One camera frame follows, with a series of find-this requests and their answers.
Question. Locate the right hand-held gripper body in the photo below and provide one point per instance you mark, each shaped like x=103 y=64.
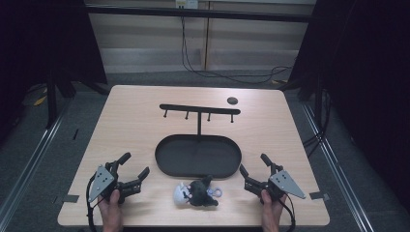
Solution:
x=283 y=184

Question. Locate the black metal stand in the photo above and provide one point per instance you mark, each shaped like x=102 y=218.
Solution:
x=51 y=103
x=319 y=103

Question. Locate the black hook stand with tray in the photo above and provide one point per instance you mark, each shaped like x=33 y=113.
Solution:
x=196 y=158

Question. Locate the person's left hand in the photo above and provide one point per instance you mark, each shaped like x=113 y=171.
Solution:
x=111 y=208

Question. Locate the aluminium floor rail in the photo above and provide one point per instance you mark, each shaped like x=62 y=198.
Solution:
x=29 y=170
x=338 y=174

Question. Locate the black horizontal bar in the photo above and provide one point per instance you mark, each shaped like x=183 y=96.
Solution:
x=193 y=13

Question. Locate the person's right hand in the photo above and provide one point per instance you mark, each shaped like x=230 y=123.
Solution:
x=271 y=208

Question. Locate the small black round disc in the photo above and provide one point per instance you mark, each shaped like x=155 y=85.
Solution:
x=232 y=100

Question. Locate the white wall socket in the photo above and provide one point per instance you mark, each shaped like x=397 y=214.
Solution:
x=186 y=3

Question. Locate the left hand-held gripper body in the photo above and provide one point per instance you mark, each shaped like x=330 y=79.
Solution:
x=102 y=180

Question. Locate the yellow floor scrap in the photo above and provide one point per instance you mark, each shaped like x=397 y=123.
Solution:
x=40 y=101

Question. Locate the black curtain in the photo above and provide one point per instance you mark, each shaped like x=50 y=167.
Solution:
x=364 y=80
x=38 y=48

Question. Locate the black floor tape strip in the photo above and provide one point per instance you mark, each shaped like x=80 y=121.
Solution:
x=75 y=134

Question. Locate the grey tape strip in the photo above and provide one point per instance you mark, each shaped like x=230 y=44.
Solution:
x=71 y=198
x=319 y=195

